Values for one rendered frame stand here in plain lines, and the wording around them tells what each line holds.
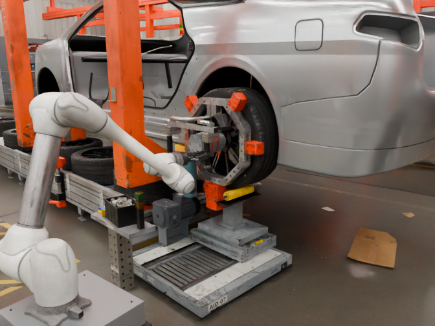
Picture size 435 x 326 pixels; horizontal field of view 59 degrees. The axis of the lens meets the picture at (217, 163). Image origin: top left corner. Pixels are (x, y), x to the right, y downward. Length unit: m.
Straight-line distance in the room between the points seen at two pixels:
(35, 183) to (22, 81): 2.70
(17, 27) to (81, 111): 2.84
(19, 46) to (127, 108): 1.98
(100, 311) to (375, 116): 1.50
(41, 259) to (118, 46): 1.43
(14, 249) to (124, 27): 1.47
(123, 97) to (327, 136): 1.26
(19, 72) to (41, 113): 2.64
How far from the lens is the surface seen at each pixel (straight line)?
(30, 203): 1.68
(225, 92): 2.43
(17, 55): 4.29
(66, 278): 1.55
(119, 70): 2.52
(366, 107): 2.01
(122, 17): 2.54
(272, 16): 2.31
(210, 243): 2.70
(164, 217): 2.62
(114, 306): 1.64
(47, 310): 1.62
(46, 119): 1.65
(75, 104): 1.53
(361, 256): 2.97
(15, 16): 4.32
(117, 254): 2.36
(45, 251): 1.53
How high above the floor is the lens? 1.30
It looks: 14 degrees down
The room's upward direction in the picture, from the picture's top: straight up
